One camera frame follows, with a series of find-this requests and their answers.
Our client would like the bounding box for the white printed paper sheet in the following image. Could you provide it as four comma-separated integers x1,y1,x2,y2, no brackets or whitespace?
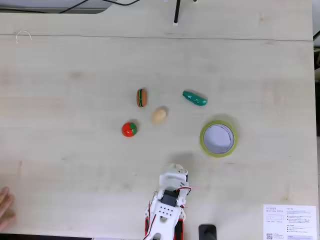
263,204,316,240

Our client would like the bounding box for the black tripod leg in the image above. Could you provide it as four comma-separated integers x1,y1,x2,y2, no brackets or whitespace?
172,0,182,27

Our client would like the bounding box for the black cable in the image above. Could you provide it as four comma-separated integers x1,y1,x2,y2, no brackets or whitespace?
0,0,141,15

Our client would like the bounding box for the green toy cucumber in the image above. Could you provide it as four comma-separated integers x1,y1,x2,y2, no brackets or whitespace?
182,89,209,107

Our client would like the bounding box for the yellow packing tape roll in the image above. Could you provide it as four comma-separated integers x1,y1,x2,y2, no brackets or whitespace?
199,120,238,158

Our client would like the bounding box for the thin white wire loop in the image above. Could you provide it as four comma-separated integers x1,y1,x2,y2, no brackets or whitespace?
15,30,33,45

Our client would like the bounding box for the toy hamburger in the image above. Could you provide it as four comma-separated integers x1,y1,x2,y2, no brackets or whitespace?
136,88,148,108

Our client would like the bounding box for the red toy tomato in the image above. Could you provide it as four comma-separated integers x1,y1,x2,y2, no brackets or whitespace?
121,121,138,138

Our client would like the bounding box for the beige toy egg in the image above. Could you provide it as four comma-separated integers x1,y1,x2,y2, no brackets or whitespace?
150,106,168,125

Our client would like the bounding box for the person's hand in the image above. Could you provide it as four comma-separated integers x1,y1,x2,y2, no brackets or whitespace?
0,186,17,227

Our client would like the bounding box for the black stand pole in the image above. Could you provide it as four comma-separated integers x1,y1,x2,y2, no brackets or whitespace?
198,224,218,240

